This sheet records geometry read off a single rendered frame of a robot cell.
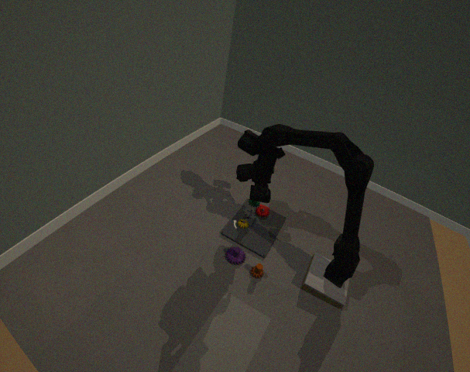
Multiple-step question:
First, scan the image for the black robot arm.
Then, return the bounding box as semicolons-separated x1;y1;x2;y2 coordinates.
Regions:
236;124;374;288

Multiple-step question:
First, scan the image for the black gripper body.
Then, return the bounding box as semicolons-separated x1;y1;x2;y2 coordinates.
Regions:
250;159;275;203

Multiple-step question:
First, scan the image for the orange gear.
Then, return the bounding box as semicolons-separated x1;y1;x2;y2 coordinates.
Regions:
251;263;264;278

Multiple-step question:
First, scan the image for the green gear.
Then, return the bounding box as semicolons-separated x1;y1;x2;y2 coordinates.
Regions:
249;199;260;208

